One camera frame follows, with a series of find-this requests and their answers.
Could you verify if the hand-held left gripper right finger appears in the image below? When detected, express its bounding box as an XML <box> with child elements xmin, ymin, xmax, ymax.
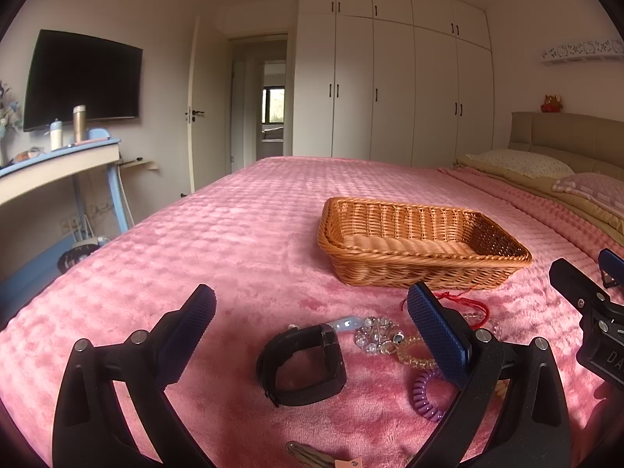
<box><xmin>406</xmin><ymin>282</ymin><xmax>572</xmax><ymax>468</ymax></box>

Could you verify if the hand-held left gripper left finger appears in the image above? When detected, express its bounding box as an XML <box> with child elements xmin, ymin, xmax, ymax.
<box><xmin>51</xmin><ymin>284</ymin><xmax>218</xmax><ymax>468</ymax></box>

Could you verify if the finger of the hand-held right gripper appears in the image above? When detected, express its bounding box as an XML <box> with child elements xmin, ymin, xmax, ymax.
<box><xmin>598</xmin><ymin>248</ymin><xmax>624</xmax><ymax>290</ymax></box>
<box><xmin>549</xmin><ymin>258</ymin><xmax>613</xmax><ymax>314</ymax></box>

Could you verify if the purple coil hair tie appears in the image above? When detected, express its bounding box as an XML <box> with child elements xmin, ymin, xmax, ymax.
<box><xmin>413</xmin><ymin>368</ymin><xmax>452</xmax><ymax>422</ymax></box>

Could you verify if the clear crystal bracelet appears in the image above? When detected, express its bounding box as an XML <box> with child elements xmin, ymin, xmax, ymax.
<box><xmin>354</xmin><ymin>316</ymin><xmax>405</xmax><ymax>358</ymax></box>

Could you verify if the black wrist watch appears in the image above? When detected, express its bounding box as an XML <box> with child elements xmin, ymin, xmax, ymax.
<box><xmin>256</xmin><ymin>324</ymin><xmax>348</xmax><ymax>408</ymax></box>

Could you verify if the brown wicker basket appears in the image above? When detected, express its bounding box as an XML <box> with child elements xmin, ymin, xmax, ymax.
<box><xmin>318</xmin><ymin>197</ymin><xmax>533</xmax><ymax>291</ymax></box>

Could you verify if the person's right hand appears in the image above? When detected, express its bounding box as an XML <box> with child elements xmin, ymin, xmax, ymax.
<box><xmin>587</xmin><ymin>381</ymin><xmax>624</xmax><ymax>468</ymax></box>

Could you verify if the pink patterned pillow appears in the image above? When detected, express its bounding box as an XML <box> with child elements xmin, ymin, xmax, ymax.
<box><xmin>552</xmin><ymin>172</ymin><xmax>624</xmax><ymax>218</ymax></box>

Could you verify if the pink plush blanket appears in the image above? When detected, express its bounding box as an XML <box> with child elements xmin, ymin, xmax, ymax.
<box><xmin>0</xmin><ymin>156</ymin><xmax>624</xmax><ymax>468</ymax></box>

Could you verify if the beige duvet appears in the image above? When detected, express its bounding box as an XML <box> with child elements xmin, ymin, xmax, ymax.
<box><xmin>453</xmin><ymin>155</ymin><xmax>624</xmax><ymax>245</ymax></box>

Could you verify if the white flowered pillow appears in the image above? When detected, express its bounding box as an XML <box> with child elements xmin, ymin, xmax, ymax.
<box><xmin>465</xmin><ymin>149</ymin><xmax>575</xmax><ymax>179</ymax></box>

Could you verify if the beige padded headboard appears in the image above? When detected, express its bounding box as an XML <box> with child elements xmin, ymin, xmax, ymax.
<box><xmin>507</xmin><ymin>111</ymin><xmax>624</xmax><ymax>176</ymax></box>

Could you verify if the black mesh waste bin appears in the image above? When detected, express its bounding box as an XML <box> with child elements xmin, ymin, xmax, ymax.
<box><xmin>57</xmin><ymin>248</ymin><xmax>94</xmax><ymax>275</ymax></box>

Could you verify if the blue edged desk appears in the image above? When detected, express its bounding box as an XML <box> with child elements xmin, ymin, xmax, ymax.
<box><xmin>0</xmin><ymin>137</ymin><xmax>132</xmax><ymax>237</ymax></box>

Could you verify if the white room door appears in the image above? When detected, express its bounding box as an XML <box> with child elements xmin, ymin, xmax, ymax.
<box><xmin>186</xmin><ymin>16</ymin><xmax>233</xmax><ymax>194</ymax></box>

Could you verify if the dark framed window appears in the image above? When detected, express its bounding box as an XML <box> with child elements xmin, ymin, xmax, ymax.
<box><xmin>262</xmin><ymin>87</ymin><xmax>285</xmax><ymax>126</ymax></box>

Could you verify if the white wardrobe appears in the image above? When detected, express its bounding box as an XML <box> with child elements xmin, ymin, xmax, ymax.
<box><xmin>291</xmin><ymin>0</ymin><xmax>493</xmax><ymax>169</ymax></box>

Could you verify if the flower bouquet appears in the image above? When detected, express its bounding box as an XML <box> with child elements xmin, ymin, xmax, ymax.
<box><xmin>0</xmin><ymin>80</ymin><xmax>23</xmax><ymax>167</ymax></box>

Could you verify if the yellow bead bracelet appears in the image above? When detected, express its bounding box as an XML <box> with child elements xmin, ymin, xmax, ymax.
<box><xmin>396</xmin><ymin>334</ymin><xmax>437</xmax><ymax>369</ymax></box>

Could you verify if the red string bracelet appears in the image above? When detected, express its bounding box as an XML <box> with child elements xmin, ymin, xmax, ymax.
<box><xmin>401</xmin><ymin>290</ymin><xmax>491</xmax><ymax>330</ymax></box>

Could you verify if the clear white bead bracelet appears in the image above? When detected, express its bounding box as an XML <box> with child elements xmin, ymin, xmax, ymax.
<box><xmin>461</xmin><ymin>309</ymin><xmax>503</xmax><ymax>338</ymax></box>

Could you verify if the small wooden wall shelf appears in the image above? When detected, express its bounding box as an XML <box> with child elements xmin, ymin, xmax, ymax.
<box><xmin>119</xmin><ymin>157</ymin><xmax>160</xmax><ymax>174</ymax></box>

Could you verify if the white fretwork wall shelf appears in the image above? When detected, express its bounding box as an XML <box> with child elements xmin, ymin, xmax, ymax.
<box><xmin>539</xmin><ymin>39</ymin><xmax>624</xmax><ymax>65</ymax></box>

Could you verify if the black wall television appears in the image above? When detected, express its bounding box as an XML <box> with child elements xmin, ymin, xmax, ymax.
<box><xmin>23</xmin><ymin>29</ymin><xmax>144</xmax><ymax>132</ymax></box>

